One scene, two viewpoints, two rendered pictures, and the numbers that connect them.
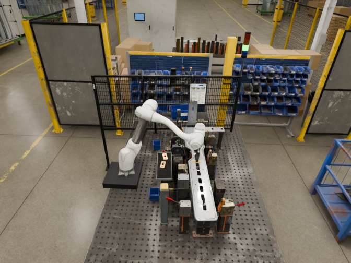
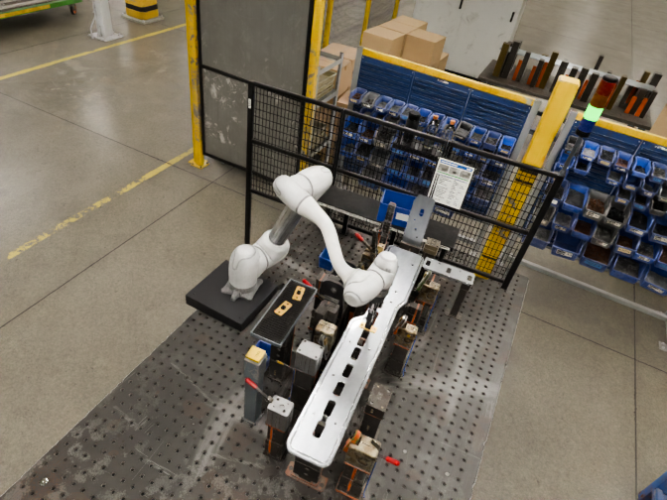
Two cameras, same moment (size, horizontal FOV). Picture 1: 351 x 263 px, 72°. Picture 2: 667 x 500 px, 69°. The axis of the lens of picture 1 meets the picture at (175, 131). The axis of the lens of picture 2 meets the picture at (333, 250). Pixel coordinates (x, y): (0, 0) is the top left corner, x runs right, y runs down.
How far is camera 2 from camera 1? 0.64 m
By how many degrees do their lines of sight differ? 16
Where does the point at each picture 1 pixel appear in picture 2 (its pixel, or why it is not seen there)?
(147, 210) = (235, 380)
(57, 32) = not seen: outside the picture
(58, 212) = (125, 310)
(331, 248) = not seen: outside the picture
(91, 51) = (286, 31)
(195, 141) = (354, 289)
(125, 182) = (224, 311)
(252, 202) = (451, 461)
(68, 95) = (229, 103)
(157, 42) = (466, 40)
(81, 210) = (162, 323)
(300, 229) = not seen: outside the picture
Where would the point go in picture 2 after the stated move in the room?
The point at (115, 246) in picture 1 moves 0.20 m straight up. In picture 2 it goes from (141, 422) to (136, 396)
